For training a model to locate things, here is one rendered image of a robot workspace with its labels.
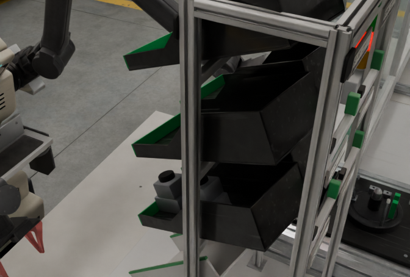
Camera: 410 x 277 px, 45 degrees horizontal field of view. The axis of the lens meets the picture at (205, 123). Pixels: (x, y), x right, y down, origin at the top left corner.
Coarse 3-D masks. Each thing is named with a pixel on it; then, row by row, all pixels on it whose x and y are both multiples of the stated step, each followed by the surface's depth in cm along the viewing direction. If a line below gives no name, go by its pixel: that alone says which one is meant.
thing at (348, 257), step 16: (368, 176) 137; (384, 176) 136; (288, 240) 119; (272, 256) 125; (288, 256) 122; (320, 256) 117; (352, 256) 114; (368, 256) 114; (320, 272) 119; (336, 272) 117; (352, 272) 114; (368, 272) 112; (384, 272) 110; (400, 272) 111
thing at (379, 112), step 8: (392, 80) 180; (384, 96) 170; (344, 104) 174; (384, 104) 173; (376, 112) 162; (336, 120) 166; (376, 120) 164; (336, 128) 162; (368, 136) 152; (368, 144) 161; (320, 200) 135
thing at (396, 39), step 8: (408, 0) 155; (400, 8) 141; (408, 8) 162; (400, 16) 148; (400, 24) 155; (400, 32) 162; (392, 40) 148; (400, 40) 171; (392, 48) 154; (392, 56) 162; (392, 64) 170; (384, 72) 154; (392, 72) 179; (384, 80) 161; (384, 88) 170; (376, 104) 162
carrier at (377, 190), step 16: (336, 176) 135; (368, 192) 127; (384, 192) 125; (400, 192) 130; (320, 208) 125; (336, 208) 125; (352, 208) 122; (368, 208) 122; (384, 208) 114; (400, 208) 122; (352, 224) 120; (368, 224) 118; (384, 224) 118; (400, 224) 121; (352, 240) 116; (368, 240) 116; (384, 240) 116; (400, 240) 116; (384, 256) 113; (400, 256) 112
